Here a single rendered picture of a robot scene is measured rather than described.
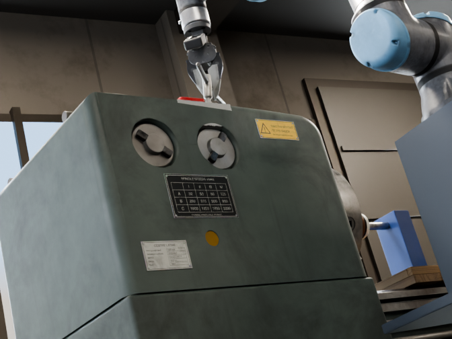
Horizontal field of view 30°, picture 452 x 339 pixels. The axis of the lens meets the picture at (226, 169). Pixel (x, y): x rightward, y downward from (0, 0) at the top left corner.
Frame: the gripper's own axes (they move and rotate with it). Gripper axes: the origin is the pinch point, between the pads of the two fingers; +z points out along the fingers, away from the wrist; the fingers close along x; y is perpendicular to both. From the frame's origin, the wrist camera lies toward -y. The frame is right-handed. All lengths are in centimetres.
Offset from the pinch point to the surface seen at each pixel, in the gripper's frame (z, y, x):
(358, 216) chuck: 38.8, 0.8, -27.6
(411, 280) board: 56, 5, -36
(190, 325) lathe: 62, -52, 9
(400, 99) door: -102, 336, -99
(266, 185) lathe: 35.3, -31.8, -8.8
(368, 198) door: -34, 297, -58
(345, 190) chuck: 32.0, 0.1, -26.2
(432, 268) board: 54, 10, -42
